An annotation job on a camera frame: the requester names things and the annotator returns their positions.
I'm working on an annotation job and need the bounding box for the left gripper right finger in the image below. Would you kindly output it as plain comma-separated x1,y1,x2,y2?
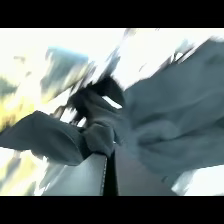
113,143,177,197

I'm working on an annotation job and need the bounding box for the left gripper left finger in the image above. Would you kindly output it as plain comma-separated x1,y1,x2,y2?
42,152,109,197

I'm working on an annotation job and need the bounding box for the grey garment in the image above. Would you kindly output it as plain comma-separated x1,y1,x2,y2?
0,37,224,186

